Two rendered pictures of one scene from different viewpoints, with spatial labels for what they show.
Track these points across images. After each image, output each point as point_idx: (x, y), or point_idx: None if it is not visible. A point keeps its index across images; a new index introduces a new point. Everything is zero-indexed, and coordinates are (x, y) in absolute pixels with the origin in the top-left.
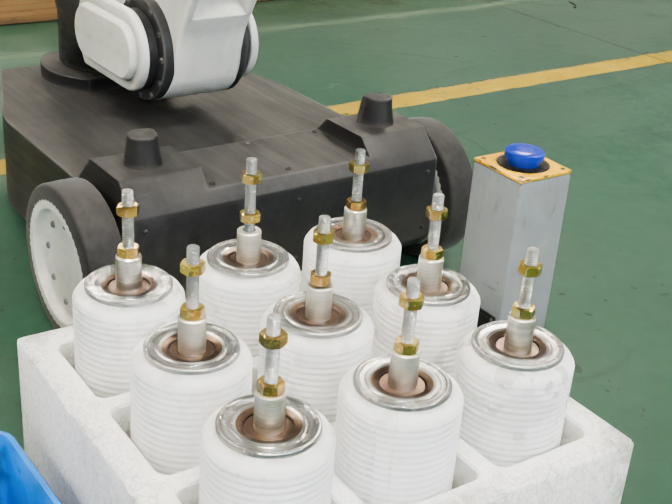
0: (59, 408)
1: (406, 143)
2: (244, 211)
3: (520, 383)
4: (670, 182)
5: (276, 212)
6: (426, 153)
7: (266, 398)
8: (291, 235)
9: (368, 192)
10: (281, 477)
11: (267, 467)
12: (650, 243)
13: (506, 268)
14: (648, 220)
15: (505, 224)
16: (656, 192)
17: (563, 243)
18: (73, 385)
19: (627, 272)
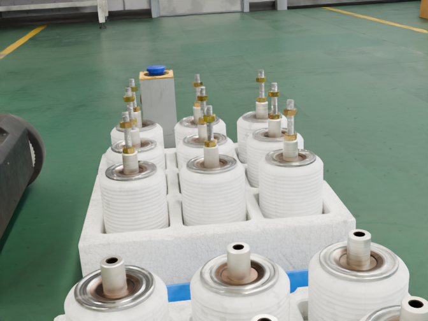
0: (156, 246)
1: (13, 123)
2: (130, 119)
3: (284, 123)
4: (46, 127)
5: (5, 174)
6: (21, 125)
7: (296, 140)
8: (11, 186)
9: (19, 151)
10: (322, 164)
11: (318, 163)
12: (86, 143)
13: (176, 120)
14: (68, 139)
15: (169, 100)
16: (49, 131)
17: (60, 158)
18: (149, 232)
19: (100, 153)
